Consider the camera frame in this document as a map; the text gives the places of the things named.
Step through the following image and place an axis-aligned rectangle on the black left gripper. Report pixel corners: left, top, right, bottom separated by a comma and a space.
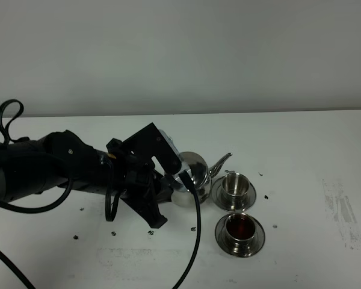
105, 123, 181, 228

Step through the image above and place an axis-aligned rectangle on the stainless steel teapot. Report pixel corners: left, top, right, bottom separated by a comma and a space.
165, 152, 232, 207

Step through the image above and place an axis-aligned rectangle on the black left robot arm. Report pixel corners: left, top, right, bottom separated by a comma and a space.
0, 124, 181, 228

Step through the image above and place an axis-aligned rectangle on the far stainless steel saucer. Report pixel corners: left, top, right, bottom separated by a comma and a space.
211, 176, 256, 213

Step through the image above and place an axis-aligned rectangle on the stainless steel saucer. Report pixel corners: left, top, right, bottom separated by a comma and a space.
215, 213, 265, 258
211, 176, 256, 213

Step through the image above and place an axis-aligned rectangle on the far stainless steel teacup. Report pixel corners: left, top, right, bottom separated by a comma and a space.
221, 172, 250, 201

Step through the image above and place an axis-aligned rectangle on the stainless steel teacup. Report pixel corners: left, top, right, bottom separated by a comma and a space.
225, 214, 256, 240
221, 172, 250, 201

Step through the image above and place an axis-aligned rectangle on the near stainless steel teacup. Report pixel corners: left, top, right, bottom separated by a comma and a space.
225, 214, 256, 240

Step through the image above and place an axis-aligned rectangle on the near stainless steel saucer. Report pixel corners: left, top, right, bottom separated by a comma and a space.
215, 213, 265, 258

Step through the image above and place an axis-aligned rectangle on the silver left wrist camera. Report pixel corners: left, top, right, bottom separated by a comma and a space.
159, 129, 190, 192

